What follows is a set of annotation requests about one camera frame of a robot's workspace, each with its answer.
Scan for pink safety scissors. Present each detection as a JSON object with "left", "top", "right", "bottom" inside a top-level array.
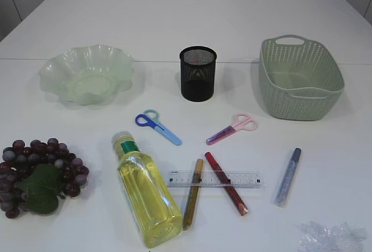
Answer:
[{"left": 206, "top": 113, "right": 258, "bottom": 145}]

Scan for yellow tea plastic bottle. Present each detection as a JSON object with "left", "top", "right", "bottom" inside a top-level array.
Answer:
[{"left": 112, "top": 131, "right": 183, "bottom": 248}]

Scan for purple artificial grape bunch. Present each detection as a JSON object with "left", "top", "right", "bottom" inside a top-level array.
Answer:
[{"left": 1, "top": 138, "right": 90, "bottom": 219}]

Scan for clear plastic sheet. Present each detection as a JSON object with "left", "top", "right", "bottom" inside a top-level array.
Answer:
[{"left": 298, "top": 221, "right": 368, "bottom": 252}]

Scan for black mesh pen holder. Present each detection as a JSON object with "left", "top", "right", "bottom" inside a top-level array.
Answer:
[{"left": 180, "top": 46, "right": 217, "bottom": 102}]

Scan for clear plastic ruler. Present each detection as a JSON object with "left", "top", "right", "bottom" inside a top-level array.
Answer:
[{"left": 165, "top": 170, "right": 264, "bottom": 189}]

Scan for gold glitter pen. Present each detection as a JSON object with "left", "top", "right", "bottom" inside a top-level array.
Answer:
[{"left": 183, "top": 159, "right": 203, "bottom": 231}]

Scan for red glitter pen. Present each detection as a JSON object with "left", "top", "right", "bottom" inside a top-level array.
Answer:
[{"left": 205, "top": 152, "right": 249, "bottom": 216}]

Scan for green plastic woven basket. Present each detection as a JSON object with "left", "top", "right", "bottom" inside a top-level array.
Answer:
[{"left": 259, "top": 35, "right": 345, "bottom": 121}]

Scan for silver glitter pen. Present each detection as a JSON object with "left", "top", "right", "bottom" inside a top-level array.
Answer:
[{"left": 274, "top": 147, "right": 302, "bottom": 207}]

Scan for blue safety scissors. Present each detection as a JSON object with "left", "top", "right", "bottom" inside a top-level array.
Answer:
[{"left": 135, "top": 109, "right": 183, "bottom": 146}]

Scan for green wavy glass bowl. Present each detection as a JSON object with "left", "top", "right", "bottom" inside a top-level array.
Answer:
[{"left": 38, "top": 44, "right": 134, "bottom": 106}]

